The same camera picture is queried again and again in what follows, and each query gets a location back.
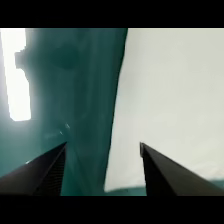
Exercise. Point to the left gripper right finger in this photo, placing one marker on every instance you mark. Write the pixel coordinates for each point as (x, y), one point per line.
(166, 176)

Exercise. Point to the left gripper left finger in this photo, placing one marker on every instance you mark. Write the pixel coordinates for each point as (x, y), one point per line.
(40, 173)

